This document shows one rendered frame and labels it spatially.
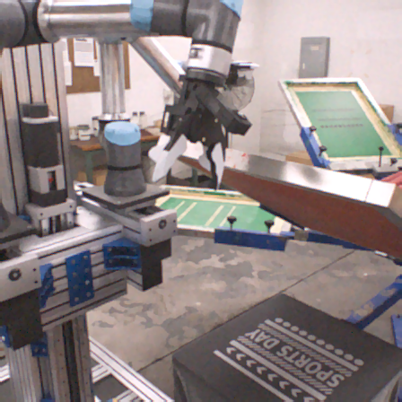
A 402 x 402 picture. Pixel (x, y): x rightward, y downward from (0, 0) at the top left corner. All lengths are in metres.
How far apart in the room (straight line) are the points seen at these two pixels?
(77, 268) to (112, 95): 0.61
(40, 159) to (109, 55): 0.43
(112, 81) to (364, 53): 4.63
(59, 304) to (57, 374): 0.37
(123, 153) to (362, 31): 4.79
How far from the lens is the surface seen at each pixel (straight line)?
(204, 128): 0.77
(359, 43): 5.99
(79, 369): 1.84
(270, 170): 0.85
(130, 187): 1.51
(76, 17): 1.03
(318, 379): 1.22
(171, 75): 1.53
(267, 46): 6.78
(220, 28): 0.79
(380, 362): 1.32
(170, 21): 0.82
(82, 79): 4.94
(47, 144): 1.45
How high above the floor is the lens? 1.72
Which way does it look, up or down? 18 degrees down
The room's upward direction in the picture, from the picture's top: straight up
